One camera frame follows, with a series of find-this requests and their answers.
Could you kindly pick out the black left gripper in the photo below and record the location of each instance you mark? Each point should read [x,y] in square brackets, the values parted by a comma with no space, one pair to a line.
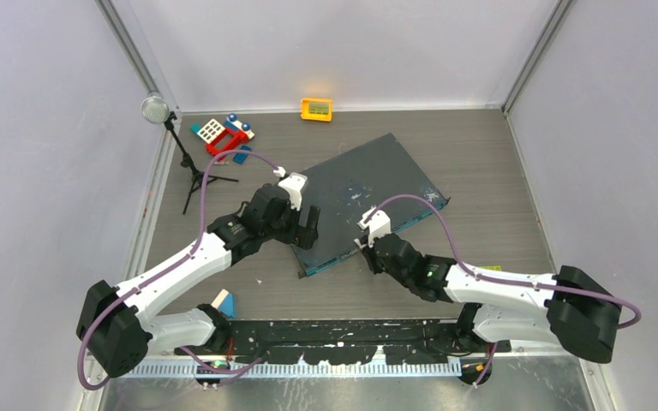
[299,235]

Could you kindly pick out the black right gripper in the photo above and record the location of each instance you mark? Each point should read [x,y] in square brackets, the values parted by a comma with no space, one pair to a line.
[369,253]

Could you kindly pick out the dark grey network switch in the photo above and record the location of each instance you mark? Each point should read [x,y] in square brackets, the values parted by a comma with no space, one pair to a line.
[348,185]

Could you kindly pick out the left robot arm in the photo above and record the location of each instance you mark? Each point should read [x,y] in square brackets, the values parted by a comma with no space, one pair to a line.
[120,325]

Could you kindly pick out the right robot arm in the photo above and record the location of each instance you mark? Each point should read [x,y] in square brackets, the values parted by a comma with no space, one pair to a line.
[569,308]

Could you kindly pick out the small blue toy brick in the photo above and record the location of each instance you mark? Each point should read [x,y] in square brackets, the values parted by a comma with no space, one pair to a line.
[241,157]

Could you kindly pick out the blue white wedge block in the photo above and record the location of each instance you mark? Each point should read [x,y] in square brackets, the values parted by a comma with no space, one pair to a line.
[224,302]

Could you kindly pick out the blue white toy brick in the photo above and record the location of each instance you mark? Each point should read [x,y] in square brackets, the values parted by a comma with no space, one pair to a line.
[233,122]

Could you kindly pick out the white window toy brick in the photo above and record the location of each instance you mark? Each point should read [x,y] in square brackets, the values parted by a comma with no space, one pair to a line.
[211,132]

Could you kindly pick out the green toy brick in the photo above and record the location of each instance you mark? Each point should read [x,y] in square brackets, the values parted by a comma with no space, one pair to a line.
[492,267]

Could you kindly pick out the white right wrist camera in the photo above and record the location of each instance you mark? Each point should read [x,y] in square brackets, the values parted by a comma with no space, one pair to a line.
[377,225]

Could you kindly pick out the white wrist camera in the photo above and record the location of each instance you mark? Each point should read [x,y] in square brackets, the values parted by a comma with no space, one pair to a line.
[293,184]
[377,225]

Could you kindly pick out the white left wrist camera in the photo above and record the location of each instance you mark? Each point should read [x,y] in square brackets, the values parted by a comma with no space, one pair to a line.
[293,184]

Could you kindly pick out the red toy brick frame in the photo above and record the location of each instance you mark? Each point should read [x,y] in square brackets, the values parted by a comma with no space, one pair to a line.
[226,140]

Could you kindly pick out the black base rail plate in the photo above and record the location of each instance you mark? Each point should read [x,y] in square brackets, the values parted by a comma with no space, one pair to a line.
[343,342]

